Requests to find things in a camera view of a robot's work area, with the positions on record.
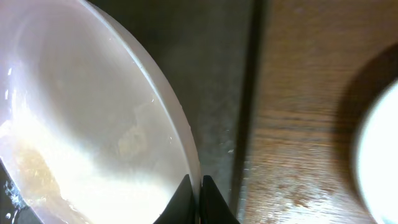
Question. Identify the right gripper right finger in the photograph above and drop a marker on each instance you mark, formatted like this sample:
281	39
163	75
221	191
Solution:
213	209

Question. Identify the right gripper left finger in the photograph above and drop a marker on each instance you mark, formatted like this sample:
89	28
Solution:
181	208

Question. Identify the white plate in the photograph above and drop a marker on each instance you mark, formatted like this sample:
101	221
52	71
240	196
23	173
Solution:
91	130
375	158

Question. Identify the brown serving tray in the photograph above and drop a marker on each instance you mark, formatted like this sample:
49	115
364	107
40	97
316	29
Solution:
203	48

